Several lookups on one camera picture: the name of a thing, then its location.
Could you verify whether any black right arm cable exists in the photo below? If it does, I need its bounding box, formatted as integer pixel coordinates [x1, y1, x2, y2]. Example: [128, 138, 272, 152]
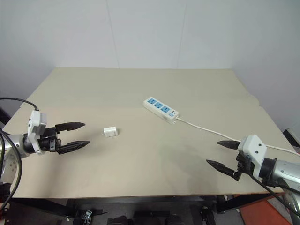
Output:
[248, 173, 300, 215]

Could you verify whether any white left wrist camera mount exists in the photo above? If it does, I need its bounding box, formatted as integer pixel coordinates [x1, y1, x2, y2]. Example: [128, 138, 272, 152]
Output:
[27, 110, 48, 156]

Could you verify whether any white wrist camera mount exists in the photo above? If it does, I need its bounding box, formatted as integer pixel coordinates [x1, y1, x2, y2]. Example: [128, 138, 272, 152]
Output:
[27, 110, 48, 156]
[237, 134, 268, 179]

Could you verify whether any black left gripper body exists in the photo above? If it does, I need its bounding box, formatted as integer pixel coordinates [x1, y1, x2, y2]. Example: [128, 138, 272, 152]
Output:
[37, 127, 63, 153]

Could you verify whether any white power strip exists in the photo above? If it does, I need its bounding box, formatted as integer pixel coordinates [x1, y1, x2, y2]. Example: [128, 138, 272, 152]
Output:
[143, 97, 181, 125]

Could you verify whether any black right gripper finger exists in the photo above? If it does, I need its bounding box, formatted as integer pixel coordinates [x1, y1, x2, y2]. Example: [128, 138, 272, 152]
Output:
[206, 159, 235, 179]
[217, 140, 241, 151]

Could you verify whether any black stand with grey edge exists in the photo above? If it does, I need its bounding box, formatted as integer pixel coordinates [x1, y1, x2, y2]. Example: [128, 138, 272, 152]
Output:
[283, 127, 300, 149]

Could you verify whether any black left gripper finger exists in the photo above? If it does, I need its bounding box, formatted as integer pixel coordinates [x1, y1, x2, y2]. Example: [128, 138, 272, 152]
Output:
[55, 121, 85, 135]
[57, 140, 91, 155]

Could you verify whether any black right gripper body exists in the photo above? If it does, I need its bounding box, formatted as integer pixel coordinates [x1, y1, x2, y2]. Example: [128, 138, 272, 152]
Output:
[232, 152, 255, 182]

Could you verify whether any black table frame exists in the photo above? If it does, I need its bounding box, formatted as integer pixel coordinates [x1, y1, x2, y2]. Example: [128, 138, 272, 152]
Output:
[4, 192, 285, 225]

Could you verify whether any red-brown floor mat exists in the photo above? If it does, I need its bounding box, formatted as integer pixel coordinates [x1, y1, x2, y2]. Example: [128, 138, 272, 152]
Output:
[238, 198, 296, 225]

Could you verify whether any white plug adapter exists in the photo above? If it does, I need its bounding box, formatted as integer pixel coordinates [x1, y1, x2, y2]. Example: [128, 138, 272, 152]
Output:
[101, 126, 119, 137]

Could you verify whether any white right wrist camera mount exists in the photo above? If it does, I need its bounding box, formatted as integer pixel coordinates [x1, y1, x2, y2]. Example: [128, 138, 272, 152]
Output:
[237, 134, 268, 179]

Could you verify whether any white power cable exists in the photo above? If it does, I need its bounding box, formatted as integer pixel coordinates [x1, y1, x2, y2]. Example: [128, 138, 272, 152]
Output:
[176, 117, 300, 157]

